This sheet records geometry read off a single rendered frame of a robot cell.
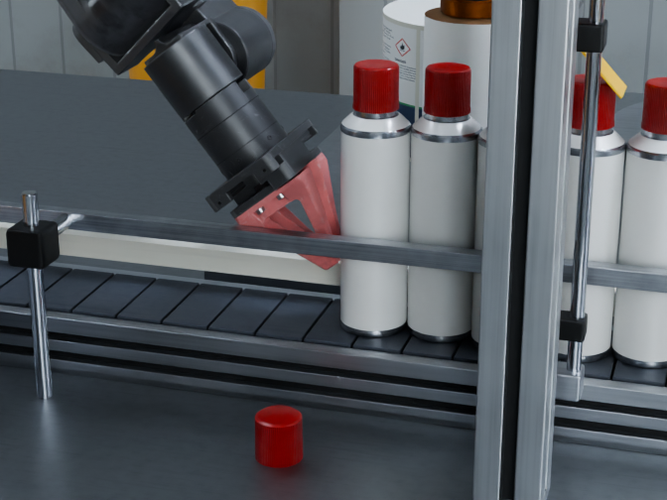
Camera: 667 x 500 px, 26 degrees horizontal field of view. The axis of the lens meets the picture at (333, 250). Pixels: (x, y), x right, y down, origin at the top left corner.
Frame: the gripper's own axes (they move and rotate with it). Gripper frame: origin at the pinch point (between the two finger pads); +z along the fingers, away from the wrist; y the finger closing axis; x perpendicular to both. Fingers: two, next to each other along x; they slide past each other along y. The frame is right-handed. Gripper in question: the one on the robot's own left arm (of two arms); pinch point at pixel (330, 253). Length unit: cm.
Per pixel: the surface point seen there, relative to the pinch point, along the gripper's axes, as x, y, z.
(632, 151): -23.8, -1.1, 5.7
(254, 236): 2.1, -4.1, -4.7
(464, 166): -13.3, -1.3, 0.0
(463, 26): -12.0, 23.7, -7.2
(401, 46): 0.0, 42.9, -8.5
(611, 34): 42, 332, 32
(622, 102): -8, 73, 13
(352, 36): 106, 327, -13
